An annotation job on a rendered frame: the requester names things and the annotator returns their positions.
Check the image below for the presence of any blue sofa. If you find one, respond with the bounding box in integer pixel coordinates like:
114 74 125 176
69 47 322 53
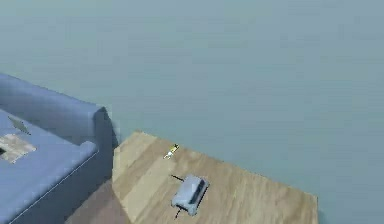
0 73 120 224

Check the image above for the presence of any grey flat remote control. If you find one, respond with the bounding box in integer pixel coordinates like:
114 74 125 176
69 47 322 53
7 115 32 136

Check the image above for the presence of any beige flat paper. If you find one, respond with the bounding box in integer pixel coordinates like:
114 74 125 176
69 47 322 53
0 133 37 165

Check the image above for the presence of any yellow and white pen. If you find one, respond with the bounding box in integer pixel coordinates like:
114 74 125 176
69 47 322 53
163 143 181 160

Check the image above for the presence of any light wooden table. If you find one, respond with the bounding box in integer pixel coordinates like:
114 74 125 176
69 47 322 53
111 130 319 224

